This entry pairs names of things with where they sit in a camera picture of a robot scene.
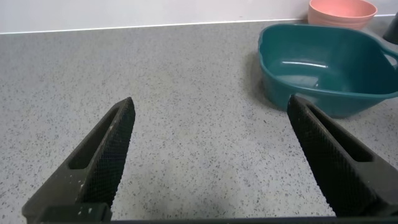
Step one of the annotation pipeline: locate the pink plastic bowl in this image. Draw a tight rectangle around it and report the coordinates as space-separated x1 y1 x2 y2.
307 0 379 31

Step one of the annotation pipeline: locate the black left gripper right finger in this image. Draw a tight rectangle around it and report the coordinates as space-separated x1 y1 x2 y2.
286 94 398 218

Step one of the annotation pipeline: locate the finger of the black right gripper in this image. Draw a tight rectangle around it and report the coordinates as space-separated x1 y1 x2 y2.
382 13 398 45

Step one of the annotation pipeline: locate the teal plastic basin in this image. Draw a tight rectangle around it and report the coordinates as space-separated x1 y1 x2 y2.
257 23 398 119

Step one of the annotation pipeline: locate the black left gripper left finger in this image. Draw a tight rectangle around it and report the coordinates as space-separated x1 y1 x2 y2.
21 96 136 223

